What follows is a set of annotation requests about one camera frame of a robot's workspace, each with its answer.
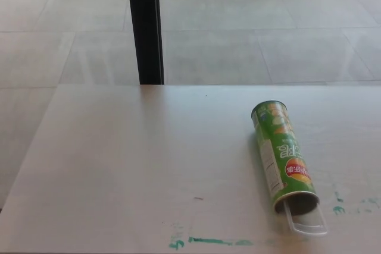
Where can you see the clear plastic chips tray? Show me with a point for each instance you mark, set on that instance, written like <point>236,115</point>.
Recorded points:
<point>308,225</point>

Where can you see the green chips can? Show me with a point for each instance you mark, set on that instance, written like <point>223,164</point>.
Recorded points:
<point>278,147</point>

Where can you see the black vertical post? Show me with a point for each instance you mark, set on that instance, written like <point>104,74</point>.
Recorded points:
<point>145,25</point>

